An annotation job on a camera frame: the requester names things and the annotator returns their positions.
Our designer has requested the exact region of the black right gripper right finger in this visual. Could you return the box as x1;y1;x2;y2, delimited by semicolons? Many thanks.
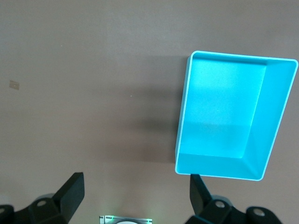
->
184;174;283;224

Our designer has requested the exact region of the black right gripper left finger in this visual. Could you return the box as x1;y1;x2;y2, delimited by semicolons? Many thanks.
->
0;172;85;224

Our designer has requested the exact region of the turquoise plastic bin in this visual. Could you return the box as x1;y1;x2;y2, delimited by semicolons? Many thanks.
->
174;50;299;182

